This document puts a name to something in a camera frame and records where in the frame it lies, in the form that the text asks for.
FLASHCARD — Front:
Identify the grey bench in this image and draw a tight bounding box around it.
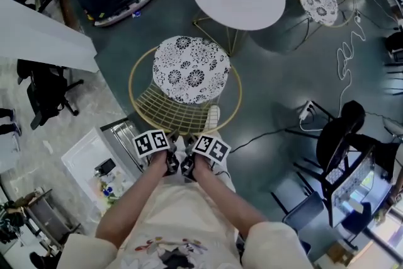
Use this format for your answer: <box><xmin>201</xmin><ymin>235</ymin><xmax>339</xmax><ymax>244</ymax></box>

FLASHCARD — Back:
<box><xmin>23</xmin><ymin>188</ymin><xmax>82</xmax><ymax>249</ymax></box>

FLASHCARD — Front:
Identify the floral black white seat cushion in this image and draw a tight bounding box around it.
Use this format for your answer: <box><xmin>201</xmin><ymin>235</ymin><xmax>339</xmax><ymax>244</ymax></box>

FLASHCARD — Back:
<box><xmin>152</xmin><ymin>35</ymin><xmax>232</xmax><ymax>105</ymax></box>
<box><xmin>297</xmin><ymin>0</ymin><xmax>339</xmax><ymax>27</ymax></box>

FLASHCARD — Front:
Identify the dark blue chair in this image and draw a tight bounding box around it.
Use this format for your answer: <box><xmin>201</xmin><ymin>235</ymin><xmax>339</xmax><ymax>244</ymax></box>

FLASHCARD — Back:
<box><xmin>341</xmin><ymin>201</ymin><xmax>372</xmax><ymax>237</ymax></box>
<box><xmin>270</xmin><ymin>178</ymin><xmax>325</xmax><ymax>231</ymax></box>

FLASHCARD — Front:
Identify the person's left forearm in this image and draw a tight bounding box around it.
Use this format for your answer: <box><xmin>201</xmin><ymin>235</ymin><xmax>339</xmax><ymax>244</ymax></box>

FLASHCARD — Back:
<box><xmin>95</xmin><ymin>151</ymin><xmax>169</xmax><ymax>249</ymax></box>

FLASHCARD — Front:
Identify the cardboard box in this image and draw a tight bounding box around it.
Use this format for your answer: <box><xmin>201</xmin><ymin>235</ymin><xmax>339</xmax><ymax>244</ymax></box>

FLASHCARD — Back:
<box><xmin>327</xmin><ymin>241</ymin><xmax>355</xmax><ymax>265</ymax></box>

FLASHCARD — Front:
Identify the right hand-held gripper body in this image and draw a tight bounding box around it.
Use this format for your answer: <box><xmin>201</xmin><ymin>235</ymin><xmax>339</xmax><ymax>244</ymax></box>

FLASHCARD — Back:
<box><xmin>181</xmin><ymin>134</ymin><xmax>232</xmax><ymax>182</ymax></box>

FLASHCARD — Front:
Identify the black waist pouch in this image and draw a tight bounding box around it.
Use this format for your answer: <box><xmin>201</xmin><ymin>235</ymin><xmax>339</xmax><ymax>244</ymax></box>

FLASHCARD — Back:
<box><xmin>236</xmin><ymin>236</ymin><xmax>247</xmax><ymax>262</ymax></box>

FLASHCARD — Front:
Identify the white cart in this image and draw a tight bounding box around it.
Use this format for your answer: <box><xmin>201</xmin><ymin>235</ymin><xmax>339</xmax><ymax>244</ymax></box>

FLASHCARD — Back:
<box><xmin>61</xmin><ymin>127</ymin><xmax>142</xmax><ymax>218</ymax></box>

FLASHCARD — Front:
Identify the steel wire rack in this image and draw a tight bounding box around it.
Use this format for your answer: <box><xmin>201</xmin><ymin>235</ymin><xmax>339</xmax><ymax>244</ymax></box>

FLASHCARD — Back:
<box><xmin>99</xmin><ymin>118</ymin><xmax>149</xmax><ymax>171</ymax></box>

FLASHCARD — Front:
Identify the white power strip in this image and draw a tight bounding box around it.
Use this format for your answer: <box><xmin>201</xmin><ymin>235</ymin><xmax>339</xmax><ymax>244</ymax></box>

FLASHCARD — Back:
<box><xmin>298</xmin><ymin>100</ymin><xmax>315</xmax><ymax>120</ymax></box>

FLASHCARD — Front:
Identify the person's right forearm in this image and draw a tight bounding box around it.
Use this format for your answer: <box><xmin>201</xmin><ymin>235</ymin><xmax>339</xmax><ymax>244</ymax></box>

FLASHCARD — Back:
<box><xmin>191</xmin><ymin>159</ymin><xmax>268</xmax><ymax>239</ymax></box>

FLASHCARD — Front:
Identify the black cable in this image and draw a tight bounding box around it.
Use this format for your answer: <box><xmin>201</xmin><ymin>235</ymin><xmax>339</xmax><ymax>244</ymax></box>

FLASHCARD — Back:
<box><xmin>229</xmin><ymin>127</ymin><xmax>319</xmax><ymax>152</ymax></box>

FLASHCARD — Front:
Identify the small black box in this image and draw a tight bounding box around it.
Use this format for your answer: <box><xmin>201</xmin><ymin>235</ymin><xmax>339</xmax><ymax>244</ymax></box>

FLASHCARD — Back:
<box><xmin>94</xmin><ymin>158</ymin><xmax>116</xmax><ymax>176</ymax></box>

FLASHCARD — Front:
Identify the black frame chair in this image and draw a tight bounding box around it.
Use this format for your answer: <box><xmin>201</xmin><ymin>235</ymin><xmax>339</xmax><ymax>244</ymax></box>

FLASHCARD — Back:
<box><xmin>385</xmin><ymin>31</ymin><xmax>403</xmax><ymax>95</ymax></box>

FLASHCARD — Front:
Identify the cream printed shirt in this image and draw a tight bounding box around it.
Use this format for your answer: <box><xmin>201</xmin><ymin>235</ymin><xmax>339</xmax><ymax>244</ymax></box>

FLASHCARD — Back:
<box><xmin>59</xmin><ymin>181</ymin><xmax>315</xmax><ymax>269</ymax></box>

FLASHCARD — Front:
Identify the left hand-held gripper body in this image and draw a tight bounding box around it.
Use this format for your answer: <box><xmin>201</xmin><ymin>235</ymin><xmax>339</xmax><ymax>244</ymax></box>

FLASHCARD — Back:
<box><xmin>132</xmin><ymin>129</ymin><xmax>181</xmax><ymax>176</ymax></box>

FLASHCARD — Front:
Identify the black office chair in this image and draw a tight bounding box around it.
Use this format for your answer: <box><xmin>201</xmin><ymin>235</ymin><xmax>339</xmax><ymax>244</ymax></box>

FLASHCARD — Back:
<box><xmin>17</xmin><ymin>58</ymin><xmax>84</xmax><ymax>130</ymax></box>

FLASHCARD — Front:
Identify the white partition panel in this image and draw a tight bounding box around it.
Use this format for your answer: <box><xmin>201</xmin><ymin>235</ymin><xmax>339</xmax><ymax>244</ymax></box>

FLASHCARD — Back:
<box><xmin>0</xmin><ymin>0</ymin><xmax>98</xmax><ymax>73</ymax></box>

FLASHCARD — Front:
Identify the black mesh chair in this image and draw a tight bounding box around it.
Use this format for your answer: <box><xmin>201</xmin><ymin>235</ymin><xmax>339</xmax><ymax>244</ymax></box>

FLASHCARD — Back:
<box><xmin>292</xmin><ymin>122</ymin><xmax>350</xmax><ymax>180</ymax></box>

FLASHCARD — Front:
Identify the white cable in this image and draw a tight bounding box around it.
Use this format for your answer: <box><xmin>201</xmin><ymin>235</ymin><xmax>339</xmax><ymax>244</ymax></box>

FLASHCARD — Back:
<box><xmin>298</xmin><ymin>14</ymin><xmax>366</xmax><ymax>133</ymax></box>

